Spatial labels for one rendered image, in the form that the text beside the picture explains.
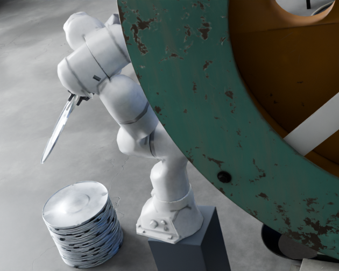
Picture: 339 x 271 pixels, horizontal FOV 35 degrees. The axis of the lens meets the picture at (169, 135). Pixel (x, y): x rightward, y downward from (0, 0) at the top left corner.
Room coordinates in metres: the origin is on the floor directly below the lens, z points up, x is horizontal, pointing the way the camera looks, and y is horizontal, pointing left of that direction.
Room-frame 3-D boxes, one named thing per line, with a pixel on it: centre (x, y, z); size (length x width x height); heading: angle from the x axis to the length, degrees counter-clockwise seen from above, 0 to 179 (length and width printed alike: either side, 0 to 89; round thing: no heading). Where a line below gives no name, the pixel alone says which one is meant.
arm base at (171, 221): (1.35, 0.07, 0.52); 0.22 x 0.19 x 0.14; 62
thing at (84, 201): (1.86, 0.46, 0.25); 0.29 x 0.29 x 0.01
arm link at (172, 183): (1.32, 0.00, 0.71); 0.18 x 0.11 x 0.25; 60
